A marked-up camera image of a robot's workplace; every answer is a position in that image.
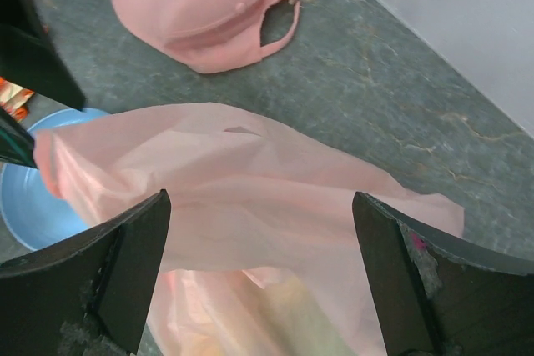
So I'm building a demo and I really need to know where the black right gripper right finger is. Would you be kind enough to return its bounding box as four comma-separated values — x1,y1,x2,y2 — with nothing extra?
352,193,533,355

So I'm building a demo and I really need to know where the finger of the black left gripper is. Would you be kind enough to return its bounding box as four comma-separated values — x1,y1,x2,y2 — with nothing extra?
1,0,86,110
0,108,37,168

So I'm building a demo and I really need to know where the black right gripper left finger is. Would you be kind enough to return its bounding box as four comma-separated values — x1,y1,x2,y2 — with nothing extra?
1,190,171,355

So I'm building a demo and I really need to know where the pink plastic bag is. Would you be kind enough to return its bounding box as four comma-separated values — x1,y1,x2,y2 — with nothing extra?
34,103,464,355

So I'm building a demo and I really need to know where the floral orange folded cloth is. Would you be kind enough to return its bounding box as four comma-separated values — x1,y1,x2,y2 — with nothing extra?
0,78,34,123

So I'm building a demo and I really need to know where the blue plastic bowl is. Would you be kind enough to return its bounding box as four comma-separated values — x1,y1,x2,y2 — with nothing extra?
0,107,110,253

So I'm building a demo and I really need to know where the pink baseball cap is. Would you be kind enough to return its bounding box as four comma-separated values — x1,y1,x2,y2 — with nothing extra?
111,0,300,74

